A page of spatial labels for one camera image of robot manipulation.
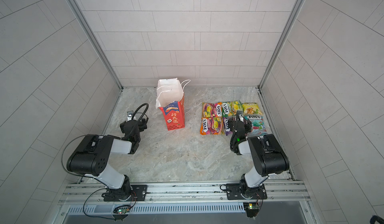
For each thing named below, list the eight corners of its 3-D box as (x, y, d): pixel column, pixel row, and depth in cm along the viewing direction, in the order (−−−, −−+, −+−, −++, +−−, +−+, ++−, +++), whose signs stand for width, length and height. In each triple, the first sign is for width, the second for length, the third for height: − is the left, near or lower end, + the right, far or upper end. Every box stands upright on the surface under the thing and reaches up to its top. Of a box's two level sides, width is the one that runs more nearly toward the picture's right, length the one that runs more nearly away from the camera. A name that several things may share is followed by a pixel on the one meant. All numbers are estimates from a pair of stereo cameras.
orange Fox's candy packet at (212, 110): (202, 117, 101) (202, 114, 99) (202, 104, 108) (202, 102, 106) (223, 117, 102) (223, 114, 99) (221, 104, 108) (222, 102, 106)
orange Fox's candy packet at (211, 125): (200, 134, 93) (200, 132, 91) (200, 119, 100) (200, 116, 98) (223, 134, 93) (224, 132, 91) (221, 119, 101) (222, 116, 98)
